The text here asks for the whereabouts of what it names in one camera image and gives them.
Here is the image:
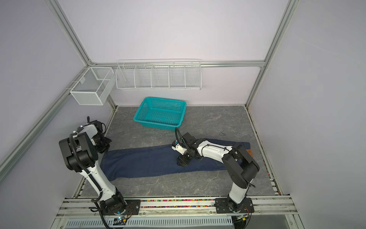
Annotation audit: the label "teal plastic basket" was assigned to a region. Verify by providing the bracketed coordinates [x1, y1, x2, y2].
[133, 97, 187, 131]

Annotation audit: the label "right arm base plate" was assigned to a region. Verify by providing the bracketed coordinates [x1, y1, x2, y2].
[214, 197, 254, 214]

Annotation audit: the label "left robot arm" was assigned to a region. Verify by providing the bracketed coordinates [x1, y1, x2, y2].
[59, 116, 127, 215]

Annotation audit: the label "white slotted cable duct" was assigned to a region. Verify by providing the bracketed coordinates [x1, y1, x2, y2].
[64, 216, 234, 229]

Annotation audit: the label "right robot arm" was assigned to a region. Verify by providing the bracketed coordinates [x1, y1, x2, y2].
[172, 127, 260, 214]

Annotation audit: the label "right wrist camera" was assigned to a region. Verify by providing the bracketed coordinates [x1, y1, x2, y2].
[172, 140, 187, 155]

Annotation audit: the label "colourful bead strip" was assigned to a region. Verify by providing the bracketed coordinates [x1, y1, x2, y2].
[140, 198, 215, 209]

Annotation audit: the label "dark blue denim trousers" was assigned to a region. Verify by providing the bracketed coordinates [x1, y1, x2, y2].
[100, 138, 254, 181]

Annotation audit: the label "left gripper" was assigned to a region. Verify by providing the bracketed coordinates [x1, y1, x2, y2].
[92, 133, 112, 154]

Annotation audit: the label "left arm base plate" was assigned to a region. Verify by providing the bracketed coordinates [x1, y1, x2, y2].
[99, 199, 140, 216]

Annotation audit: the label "long white wire shelf basket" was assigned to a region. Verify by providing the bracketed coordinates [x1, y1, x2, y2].
[115, 65, 202, 90]

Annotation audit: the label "small white mesh box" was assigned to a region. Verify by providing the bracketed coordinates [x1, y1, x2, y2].
[70, 67, 116, 106]

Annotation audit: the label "green circuit board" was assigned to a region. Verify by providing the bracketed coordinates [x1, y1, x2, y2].
[113, 217, 127, 226]

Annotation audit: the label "aluminium frame rail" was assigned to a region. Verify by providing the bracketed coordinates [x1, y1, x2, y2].
[92, 59, 266, 68]

